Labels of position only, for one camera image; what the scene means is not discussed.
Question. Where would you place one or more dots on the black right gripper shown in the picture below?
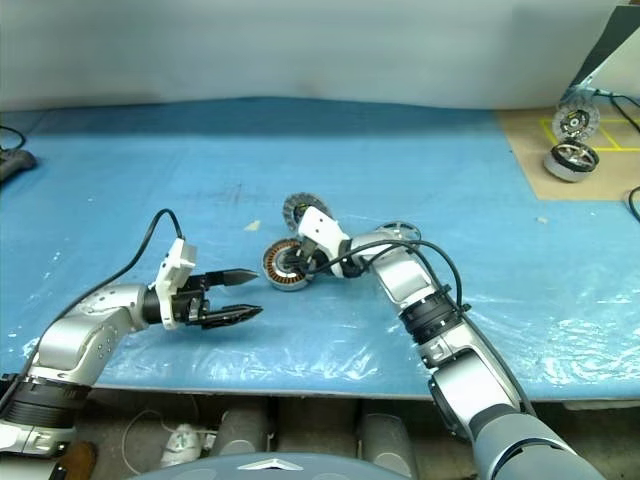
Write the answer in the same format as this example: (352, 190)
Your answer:
(312, 256)

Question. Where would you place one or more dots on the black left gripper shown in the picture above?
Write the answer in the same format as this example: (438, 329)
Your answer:
(192, 302)

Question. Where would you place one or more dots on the silver motor housing with windings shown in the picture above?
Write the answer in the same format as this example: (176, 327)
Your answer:
(272, 265)

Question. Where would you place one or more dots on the round finned motor lid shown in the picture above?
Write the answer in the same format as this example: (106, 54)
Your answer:
(575, 122)
(292, 205)

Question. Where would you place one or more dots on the silver spoked rotor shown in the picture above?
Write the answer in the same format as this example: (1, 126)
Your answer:
(400, 227)

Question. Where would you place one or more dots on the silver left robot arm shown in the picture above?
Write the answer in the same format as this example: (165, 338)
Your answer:
(75, 340)

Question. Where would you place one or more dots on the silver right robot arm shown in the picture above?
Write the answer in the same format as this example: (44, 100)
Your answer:
(485, 380)

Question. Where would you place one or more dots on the silver motor with spoked rotor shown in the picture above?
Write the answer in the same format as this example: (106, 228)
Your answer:
(570, 162)

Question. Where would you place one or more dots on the white tape scrap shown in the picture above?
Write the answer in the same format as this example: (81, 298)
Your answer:
(252, 226)

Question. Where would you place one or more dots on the dark rounded shape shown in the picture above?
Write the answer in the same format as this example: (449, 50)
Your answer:
(387, 445)
(245, 432)

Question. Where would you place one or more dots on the blue table cover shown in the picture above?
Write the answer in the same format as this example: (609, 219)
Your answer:
(150, 175)

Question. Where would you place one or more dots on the white shoe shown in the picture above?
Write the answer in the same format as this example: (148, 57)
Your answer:
(182, 445)

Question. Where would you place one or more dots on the grey robot torso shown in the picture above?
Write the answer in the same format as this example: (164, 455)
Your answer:
(280, 472)

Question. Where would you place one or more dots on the brown rounded object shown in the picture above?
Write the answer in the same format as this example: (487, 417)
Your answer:
(77, 462)

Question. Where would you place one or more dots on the black game controller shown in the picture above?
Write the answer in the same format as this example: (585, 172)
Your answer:
(17, 161)

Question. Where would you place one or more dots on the brown cardboard sheet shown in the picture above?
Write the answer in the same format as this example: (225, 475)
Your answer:
(530, 150)

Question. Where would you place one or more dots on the white board with black edge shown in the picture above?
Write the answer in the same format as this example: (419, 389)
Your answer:
(620, 55)

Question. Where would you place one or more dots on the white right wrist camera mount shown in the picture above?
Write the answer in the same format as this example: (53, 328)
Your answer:
(320, 225)

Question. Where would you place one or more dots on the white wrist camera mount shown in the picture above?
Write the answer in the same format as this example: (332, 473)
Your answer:
(175, 260)
(320, 225)

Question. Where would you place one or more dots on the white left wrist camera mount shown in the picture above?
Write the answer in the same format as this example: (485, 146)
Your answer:
(175, 260)

